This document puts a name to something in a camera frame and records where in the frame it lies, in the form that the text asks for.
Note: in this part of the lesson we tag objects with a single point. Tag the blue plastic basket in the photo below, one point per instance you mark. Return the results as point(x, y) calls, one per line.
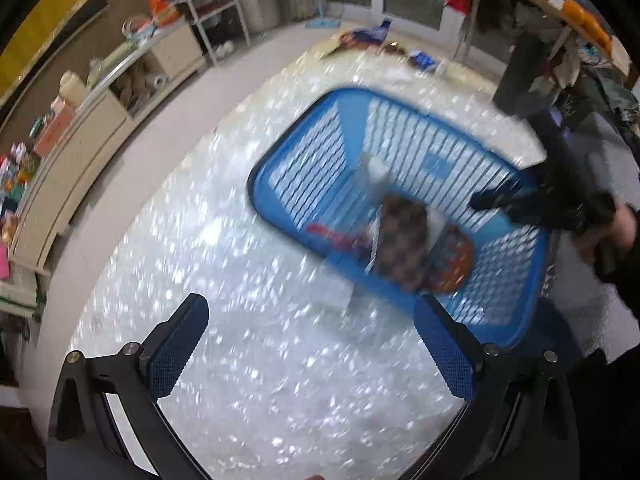
point(350, 105)

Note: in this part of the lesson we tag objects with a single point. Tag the orange bag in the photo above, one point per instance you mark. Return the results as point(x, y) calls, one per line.
point(164, 11)

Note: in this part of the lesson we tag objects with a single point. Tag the white tape roll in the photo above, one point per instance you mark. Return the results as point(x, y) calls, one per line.
point(160, 81)

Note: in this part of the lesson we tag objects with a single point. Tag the cream jar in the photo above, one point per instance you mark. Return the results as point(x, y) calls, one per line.
point(73, 89)

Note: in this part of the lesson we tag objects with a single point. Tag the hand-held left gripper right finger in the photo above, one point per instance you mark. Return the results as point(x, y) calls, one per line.
point(450, 355)

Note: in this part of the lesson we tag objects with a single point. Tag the white item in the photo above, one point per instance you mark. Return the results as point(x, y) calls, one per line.
point(374, 172)

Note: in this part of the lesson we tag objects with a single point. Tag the brown checkered box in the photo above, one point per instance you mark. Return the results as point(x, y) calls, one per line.
point(402, 240)

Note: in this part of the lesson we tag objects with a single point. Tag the beige cabinet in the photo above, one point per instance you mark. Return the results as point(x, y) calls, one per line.
point(85, 150)

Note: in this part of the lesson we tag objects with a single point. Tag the orange box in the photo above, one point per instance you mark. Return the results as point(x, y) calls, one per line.
point(55, 127)

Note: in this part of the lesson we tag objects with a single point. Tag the red item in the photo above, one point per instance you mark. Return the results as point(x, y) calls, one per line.
point(332, 237)

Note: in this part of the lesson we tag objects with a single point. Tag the blue bag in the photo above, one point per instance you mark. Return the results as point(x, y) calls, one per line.
point(372, 34)

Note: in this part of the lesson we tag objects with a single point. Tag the pile of clothes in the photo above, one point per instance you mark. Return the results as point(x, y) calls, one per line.
point(605, 90)

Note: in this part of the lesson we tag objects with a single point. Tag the orange fruit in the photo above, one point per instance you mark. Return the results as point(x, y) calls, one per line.
point(573, 11)
point(591, 25)
point(603, 41)

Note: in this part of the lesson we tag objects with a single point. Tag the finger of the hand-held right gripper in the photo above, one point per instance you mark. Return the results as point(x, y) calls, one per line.
point(525, 200)

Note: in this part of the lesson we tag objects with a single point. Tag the blue and white packet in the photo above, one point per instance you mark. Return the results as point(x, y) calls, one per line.
point(421, 59)

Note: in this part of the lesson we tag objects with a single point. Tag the person's right hand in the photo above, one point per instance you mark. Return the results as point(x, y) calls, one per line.
point(627, 225)

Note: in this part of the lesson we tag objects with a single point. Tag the white shoes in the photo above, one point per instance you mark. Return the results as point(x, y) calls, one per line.
point(223, 49)

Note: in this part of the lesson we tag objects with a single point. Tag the orange round lid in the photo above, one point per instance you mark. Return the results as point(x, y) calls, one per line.
point(452, 260)

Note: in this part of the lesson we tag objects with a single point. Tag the person's dark pants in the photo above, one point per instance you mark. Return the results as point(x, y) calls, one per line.
point(610, 410)

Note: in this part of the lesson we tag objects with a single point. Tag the green rolled mat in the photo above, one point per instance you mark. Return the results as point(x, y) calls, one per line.
point(112, 60)

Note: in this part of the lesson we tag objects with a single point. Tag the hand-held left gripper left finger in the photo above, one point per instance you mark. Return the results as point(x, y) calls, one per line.
point(175, 352)

